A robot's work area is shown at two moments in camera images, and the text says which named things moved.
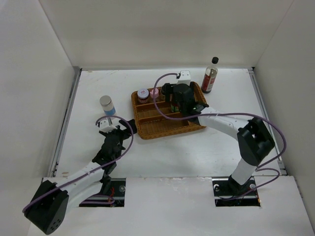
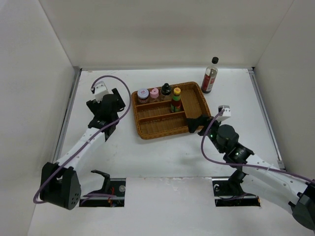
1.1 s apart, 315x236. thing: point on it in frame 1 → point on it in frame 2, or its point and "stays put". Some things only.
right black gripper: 171,90 → 203,120
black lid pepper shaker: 164,91 stays put
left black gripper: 117,130 → 95,106
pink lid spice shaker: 151,93 stays put
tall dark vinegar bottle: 210,76 stays put
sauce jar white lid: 142,95 stays put
